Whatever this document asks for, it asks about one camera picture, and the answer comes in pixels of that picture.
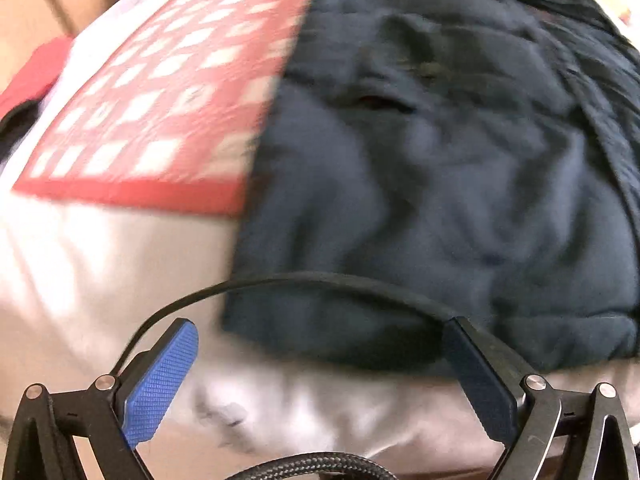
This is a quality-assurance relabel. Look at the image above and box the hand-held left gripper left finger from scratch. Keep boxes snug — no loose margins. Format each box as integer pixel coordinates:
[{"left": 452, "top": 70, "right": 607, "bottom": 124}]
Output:
[{"left": 2, "top": 317, "right": 200, "bottom": 480}]

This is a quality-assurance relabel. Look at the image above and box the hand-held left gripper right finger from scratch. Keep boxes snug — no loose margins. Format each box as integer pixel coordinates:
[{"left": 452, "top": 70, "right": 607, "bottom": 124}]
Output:
[{"left": 442, "top": 316, "right": 640, "bottom": 480}]

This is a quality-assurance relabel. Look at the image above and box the navy padded jacket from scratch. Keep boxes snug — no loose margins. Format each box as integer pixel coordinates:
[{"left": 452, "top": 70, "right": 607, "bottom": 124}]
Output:
[{"left": 222, "top": 0, "right": 640, "bottom": 376}]

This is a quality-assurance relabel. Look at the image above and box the wooden bed with quilt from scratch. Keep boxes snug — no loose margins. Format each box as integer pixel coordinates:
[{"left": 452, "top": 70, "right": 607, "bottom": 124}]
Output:
[{"left": 0, "top": 0, "right": 640, "bottom": 472}]

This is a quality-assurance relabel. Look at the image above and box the red checked mat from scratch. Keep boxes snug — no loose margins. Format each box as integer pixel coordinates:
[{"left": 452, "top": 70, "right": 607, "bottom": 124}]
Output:
[{"left": 12, "top": 0, "right": 336, "bottom": 217}]

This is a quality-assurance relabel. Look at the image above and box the red garment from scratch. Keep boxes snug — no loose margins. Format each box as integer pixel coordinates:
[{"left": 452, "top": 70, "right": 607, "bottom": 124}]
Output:
[{"left": 0, "top": 35, "right": 73, "bottom": 161}]

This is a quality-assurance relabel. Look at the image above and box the black braided cable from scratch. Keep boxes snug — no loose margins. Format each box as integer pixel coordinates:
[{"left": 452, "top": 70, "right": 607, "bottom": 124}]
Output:
[{"left": 225, "top": 452, "right": 401, "bottom": 480}]

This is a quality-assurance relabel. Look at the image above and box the thin black cable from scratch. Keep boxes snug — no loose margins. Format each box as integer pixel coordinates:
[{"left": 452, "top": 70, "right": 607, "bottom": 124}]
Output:
[{"left": 107, "top": 271, "right": 506, "bottom": 377}]

